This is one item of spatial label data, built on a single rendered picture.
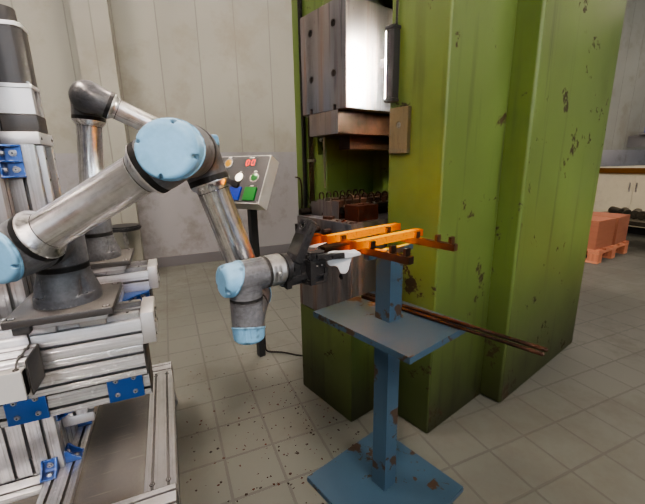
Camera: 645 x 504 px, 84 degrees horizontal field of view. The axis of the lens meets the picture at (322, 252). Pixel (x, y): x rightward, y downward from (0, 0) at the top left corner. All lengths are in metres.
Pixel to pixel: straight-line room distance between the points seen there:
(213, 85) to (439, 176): 3.59
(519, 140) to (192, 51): 3.71
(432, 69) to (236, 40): 3.56
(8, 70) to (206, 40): 3.53
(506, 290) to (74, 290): 1.63
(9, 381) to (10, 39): 0.87
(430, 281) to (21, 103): 1.42
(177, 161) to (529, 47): 1.44
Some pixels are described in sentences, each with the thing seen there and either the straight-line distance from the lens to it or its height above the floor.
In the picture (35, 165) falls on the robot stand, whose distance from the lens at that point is 1.31.
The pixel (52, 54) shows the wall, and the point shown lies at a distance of 4.72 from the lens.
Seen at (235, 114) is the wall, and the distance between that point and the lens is 4.63.
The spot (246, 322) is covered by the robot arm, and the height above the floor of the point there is 0.81.
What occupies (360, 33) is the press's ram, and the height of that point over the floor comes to 1.64.
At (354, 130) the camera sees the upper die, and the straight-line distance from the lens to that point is 1.63.
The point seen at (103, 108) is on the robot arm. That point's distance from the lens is 1.58.
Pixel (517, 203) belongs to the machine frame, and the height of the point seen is 0.97.
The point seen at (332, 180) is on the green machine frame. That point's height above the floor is 1.07.
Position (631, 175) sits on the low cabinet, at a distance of 7.29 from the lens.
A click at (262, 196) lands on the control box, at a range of 1.88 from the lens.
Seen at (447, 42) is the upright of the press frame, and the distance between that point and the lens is 1.45.
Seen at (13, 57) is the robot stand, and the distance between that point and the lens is 1.36.
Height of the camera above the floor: 1.15
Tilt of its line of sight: 14 degrees down
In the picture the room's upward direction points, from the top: 1 degrees counter-clockwise
